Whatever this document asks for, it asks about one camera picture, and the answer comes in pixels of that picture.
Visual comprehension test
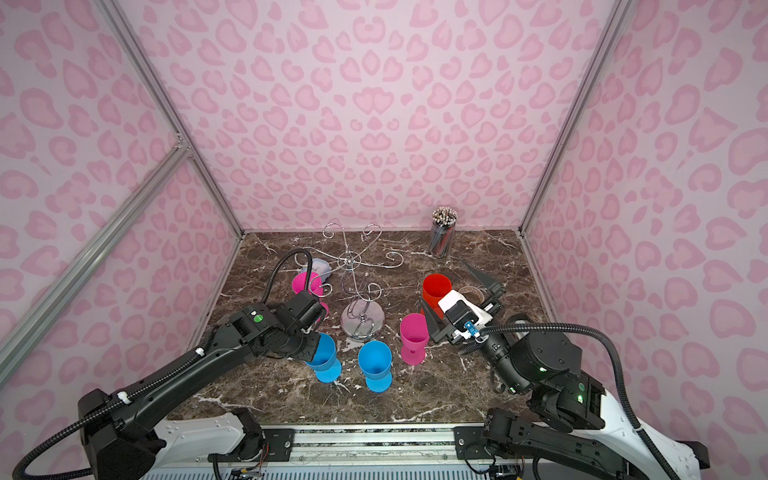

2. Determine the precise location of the magenta wine glass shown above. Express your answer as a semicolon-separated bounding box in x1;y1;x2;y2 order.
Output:
288;272;329;324
400;313;430;366

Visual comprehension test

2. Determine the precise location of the blue wine glass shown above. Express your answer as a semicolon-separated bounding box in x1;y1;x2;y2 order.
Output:
306;333;342;384
358;341;393;393

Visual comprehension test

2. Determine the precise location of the red wine glass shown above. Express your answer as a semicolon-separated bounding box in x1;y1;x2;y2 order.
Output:
422;274;453;318

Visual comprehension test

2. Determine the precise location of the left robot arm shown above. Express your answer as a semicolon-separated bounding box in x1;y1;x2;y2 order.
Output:
78;291;326;479

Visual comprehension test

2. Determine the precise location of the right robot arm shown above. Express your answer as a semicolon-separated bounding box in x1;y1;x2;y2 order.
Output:
421;267;711;479

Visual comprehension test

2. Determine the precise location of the clear tape roll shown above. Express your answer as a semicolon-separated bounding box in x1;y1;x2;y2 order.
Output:
461;285;485;304

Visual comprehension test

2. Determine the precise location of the grey square timer clock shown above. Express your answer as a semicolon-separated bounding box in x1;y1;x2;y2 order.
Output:
312;258;332;282

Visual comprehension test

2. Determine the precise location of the chrome wire wine glass rack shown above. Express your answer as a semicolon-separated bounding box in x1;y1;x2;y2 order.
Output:
314;222;405;343

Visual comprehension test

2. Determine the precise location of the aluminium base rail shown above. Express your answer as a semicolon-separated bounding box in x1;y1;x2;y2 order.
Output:
137;422;577;480

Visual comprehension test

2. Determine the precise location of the aluminium frame post right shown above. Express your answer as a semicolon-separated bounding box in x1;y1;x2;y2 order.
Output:
518;0;637;237

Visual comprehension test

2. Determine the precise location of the aluminium frame bar left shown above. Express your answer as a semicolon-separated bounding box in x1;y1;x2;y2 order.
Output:
1;141;189;385

